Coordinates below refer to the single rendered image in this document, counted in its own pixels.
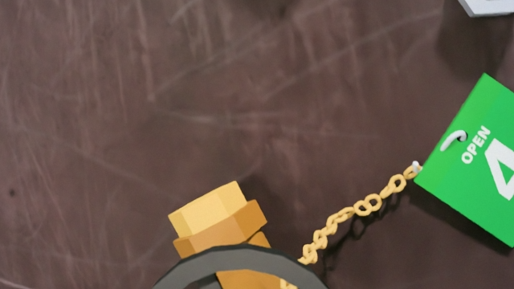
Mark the green tag on yellow chain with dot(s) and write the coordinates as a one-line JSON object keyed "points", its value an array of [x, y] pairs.
{"points": [[474, 174]]}

